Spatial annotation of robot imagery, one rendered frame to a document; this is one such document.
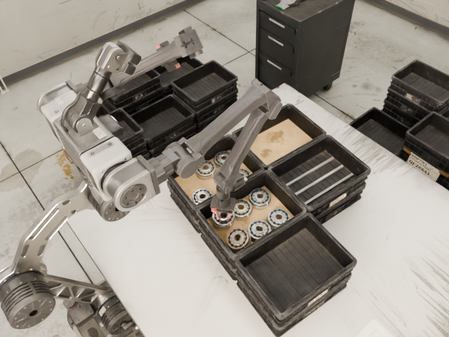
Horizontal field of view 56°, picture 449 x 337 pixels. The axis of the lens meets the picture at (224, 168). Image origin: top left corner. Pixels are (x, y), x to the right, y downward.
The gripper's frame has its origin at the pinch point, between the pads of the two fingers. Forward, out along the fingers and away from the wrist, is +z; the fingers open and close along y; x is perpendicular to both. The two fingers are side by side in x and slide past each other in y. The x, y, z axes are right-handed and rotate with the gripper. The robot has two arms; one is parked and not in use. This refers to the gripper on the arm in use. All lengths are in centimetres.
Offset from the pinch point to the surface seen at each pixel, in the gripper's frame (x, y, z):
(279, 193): -17.4, -23.3, 1.4
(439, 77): -164, -124, 30
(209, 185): -20.6, 11.2, 7.4
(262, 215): -7.3, -17.1, 6.7
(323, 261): 11.6, -45.5, 6.1
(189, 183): -20.2, 21.3, 7.7
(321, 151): -52, -42, 5
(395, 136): -129, -100, 59
